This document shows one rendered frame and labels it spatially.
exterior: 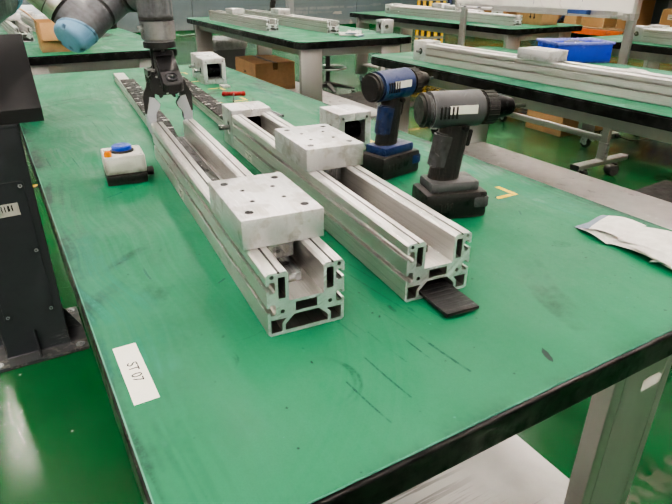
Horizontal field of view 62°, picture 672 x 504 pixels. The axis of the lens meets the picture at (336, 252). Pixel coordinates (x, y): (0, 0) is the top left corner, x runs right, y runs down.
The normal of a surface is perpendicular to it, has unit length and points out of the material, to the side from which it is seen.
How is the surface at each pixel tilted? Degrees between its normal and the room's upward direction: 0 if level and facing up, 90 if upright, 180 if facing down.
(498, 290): 0
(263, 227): 90
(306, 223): 90
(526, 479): 0
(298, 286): 0
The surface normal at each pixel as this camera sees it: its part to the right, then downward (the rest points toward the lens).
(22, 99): 0.36, -0.34
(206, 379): 0.00, -0.90
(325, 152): 0.43, 0.40
